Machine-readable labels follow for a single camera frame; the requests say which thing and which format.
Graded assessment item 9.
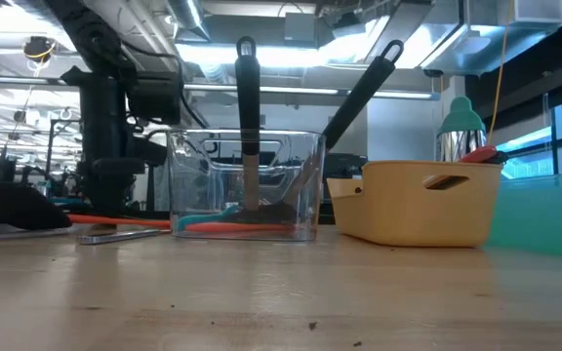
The teal-capped steel bottle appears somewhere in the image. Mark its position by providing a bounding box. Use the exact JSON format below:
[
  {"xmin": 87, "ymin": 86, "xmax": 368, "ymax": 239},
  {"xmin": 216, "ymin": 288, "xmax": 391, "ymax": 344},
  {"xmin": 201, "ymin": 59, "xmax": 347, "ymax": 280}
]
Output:
[{"xmin": 436, "ymin": 96, "xmax": 488, "ymax": 165}]

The metal fork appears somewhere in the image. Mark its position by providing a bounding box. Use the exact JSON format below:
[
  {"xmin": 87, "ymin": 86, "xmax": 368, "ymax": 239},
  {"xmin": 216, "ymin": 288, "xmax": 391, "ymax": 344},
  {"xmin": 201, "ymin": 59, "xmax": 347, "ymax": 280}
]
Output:
[{"xmin": 76, "ymin": 227, "xmax": 173, "ymax": 247}]

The silver spiral ventilation duct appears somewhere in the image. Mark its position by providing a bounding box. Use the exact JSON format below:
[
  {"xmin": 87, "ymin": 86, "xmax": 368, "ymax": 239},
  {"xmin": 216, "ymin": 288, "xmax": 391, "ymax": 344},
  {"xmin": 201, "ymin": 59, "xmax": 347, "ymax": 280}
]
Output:
[{"xmin": 12, "ymin": 0, "xmax": 184, "ymax": 129}]

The blue silicone spatula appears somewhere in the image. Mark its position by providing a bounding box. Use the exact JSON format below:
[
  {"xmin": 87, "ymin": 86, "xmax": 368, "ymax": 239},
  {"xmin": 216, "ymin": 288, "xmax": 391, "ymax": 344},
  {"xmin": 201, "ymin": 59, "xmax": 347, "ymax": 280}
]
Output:
[{"xmin": 176, "ymin": 203, "xmax": 242, "ymax": 233}]

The teal translucent tray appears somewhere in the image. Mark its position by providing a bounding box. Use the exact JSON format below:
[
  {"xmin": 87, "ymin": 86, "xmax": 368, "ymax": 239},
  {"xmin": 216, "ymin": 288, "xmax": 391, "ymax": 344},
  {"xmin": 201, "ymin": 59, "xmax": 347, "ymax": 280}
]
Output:
[{"xmin": 485, "ymin": 170, "xmax": 562, "ymax": 259}]

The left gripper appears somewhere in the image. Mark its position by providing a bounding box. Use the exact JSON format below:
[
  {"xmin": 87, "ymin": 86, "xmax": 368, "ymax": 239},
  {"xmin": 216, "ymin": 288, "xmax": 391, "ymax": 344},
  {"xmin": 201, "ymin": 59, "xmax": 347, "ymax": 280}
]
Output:
[{"xmin": 60, "ymin": 65, "xmax": 145, "ymax": 215}]

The long linear light fixture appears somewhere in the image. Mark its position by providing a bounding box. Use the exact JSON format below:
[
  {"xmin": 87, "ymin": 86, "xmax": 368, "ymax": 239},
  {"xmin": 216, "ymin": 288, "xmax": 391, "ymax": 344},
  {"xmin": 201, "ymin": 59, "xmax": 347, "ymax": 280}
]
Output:
[{"xmin": 0, "ymin": 73, "xmax": 442, "ymax": 102}]

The black round device yellow cord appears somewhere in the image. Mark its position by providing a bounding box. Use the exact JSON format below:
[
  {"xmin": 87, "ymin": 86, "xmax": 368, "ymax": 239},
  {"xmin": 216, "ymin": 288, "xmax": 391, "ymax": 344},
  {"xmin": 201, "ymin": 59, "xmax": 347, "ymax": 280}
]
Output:
[{"xmin": 20, "ymin": 34, "xmax": 57, "ymax": 63}]

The steel-shafted black slotted turner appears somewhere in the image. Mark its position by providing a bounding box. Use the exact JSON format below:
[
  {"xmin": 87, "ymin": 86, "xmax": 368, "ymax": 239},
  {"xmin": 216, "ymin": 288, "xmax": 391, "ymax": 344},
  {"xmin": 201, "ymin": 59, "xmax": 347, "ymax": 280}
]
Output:
[{"xmin": 234, "ymin": 35, "xmax": 301, "ymax": 225}]

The silver rectangular ventilation duct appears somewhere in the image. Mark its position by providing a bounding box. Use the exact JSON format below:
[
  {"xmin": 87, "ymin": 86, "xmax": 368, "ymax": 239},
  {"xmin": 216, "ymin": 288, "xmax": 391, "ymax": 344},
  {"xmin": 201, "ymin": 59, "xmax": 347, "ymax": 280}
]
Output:
[{"xmin": 317, "ymin": 0, "xmax": 562, "ymax": 78}]

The clear plastic container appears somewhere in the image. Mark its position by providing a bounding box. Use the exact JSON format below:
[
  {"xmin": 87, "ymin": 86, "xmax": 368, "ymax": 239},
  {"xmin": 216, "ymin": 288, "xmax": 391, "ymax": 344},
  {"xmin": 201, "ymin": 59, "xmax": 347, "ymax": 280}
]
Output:
[{"xmin": 166, "ymin": 128, "xmax": 328, "ymax": 243}]

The black metal rack frame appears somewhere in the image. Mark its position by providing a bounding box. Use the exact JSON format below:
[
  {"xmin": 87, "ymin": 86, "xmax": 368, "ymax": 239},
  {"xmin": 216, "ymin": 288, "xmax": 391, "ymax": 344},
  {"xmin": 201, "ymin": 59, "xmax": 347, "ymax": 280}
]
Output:
[{"xmin": 46, "ymin": 117, "xmax": 83, "ymax": 189}]

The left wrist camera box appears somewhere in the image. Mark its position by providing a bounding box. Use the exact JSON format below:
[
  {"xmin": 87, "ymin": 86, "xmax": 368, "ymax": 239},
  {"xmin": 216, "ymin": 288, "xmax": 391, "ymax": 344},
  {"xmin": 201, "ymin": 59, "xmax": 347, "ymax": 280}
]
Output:
[{"xmin": 127, "ymin": 71, "xmax": 183, "ymax": 127}]

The orange spatula with pale handle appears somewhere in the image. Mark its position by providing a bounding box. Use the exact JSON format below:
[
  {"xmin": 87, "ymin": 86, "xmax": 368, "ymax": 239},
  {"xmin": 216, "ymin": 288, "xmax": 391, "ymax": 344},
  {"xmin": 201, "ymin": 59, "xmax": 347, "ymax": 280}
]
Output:
[{"xmin": 459, "ymin": 144, "xmax": 500, "ymax": 165}]

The yellow plastic bin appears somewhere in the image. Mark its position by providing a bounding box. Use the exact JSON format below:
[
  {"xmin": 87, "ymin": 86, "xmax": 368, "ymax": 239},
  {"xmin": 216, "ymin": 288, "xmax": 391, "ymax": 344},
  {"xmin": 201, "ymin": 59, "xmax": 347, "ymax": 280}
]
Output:
[{"xmin": 327, "ymin": 159, "xmax": 504, "ymax": 249}]

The steel-shafted black solid spatula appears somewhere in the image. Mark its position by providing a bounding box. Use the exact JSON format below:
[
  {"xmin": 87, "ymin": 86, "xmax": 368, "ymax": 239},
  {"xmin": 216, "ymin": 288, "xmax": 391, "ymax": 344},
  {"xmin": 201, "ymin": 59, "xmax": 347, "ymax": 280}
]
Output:
[{"xmin": 285, "ymin": 38, "xmax": 406, "ymax": 215}]

